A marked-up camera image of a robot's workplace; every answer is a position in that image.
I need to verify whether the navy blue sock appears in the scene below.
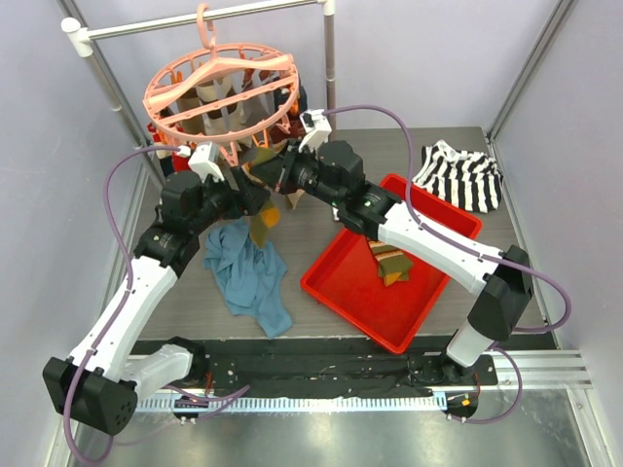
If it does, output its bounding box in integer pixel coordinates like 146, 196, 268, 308
273, 85, 309, 121

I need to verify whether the black white striped garment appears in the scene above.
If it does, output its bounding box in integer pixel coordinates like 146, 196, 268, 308
413, 140, 503, 214

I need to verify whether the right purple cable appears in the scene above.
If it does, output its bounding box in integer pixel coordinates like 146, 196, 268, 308
320, 104, 573, 424

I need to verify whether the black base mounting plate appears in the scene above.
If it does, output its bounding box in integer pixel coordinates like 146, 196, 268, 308
174, 337, 498, 399

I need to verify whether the white slotted cable duct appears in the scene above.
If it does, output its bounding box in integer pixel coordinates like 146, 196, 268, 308
136, 392, 447, 415

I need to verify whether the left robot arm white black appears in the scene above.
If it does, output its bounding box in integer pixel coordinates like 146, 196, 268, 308
43, 167, 270, 436

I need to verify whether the purple cable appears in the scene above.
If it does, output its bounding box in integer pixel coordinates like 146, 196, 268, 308
60, 144, 196, 463
320, 104, 573, 424

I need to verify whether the metal clothes rack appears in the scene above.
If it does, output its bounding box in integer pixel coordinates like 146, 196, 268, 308
60, 1, 307, 167

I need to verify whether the pink round clip hanger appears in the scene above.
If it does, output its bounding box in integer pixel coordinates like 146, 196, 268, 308
142, 4, 301, 165

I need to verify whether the olive green orange-toe sock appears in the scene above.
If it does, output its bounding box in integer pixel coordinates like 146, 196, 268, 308
241, 146, 280, 249

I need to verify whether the brown sock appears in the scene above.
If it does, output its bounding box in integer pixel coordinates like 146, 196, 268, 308
176, 89, 204, 134

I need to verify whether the beige sock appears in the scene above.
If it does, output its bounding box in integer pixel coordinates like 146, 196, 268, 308
196, 76, 246, 134

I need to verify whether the red plastic tray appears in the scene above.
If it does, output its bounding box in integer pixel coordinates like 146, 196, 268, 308
300, 173, 483, 354

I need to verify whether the blue cloth garment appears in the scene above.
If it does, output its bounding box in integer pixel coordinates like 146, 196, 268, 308
202, 220, 293, 339

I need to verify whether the maroon striped sock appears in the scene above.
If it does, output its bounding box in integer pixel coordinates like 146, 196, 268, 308
270, 118, 305, 210

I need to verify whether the red christmas sock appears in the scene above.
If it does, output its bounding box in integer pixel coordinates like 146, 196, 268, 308
147, 123, 190, 177

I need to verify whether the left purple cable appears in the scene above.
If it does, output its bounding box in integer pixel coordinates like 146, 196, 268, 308
60, 144, 196, 463

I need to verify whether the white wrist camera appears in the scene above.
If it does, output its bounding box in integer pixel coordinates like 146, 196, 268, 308
299, 109, 333, 152
172, 142, 225, 182

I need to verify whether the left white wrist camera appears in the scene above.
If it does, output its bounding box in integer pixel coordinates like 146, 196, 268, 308
172, 142, 225, 182

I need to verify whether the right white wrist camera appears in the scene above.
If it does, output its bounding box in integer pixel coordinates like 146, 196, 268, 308
299, 109, 333, 152

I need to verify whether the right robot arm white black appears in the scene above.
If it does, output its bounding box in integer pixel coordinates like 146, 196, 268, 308
247, 141, 532, 384

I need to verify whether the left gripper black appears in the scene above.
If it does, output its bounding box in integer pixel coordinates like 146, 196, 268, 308
189, 166, 270, 234

